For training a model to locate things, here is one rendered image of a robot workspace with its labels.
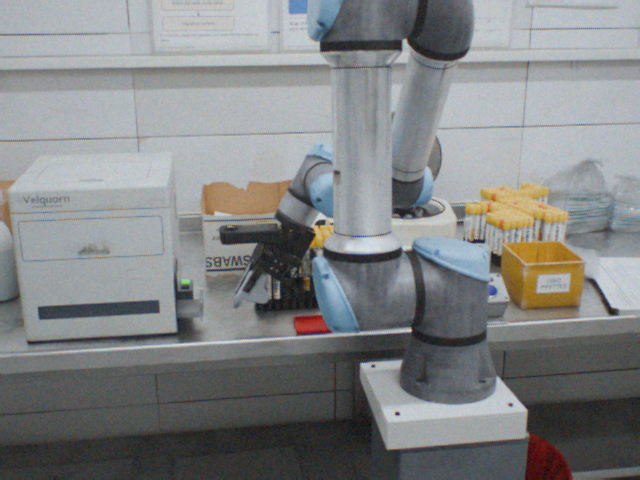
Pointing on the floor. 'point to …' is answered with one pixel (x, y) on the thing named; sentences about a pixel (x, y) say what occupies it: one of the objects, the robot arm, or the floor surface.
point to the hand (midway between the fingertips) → (234, 300)
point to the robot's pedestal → (449, 460)
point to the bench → (58, 363)
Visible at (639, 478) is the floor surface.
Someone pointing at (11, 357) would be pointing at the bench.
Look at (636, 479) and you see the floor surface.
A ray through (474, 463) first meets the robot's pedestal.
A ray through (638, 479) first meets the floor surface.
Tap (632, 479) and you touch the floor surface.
